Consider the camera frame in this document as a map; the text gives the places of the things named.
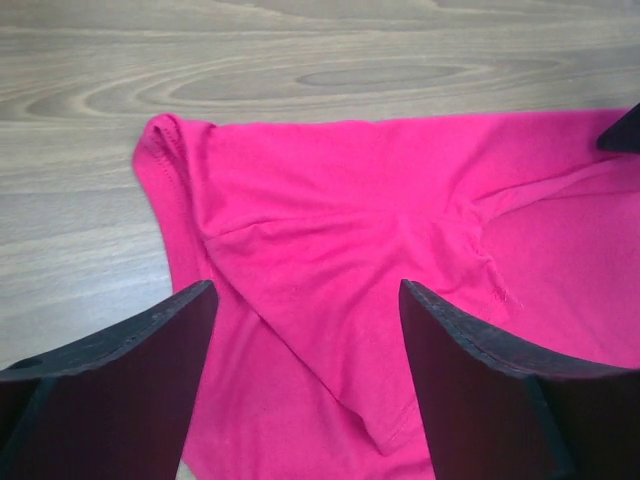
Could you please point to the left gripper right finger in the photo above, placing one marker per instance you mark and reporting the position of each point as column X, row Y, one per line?
column 495, row 406

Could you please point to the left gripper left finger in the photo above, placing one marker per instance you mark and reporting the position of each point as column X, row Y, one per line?
column 116, row 404

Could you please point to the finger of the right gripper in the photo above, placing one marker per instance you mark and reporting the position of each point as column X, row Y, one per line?
column 624, row 135

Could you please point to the pink t-shirt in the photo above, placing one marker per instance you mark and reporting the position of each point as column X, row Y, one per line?
column 308, row 230

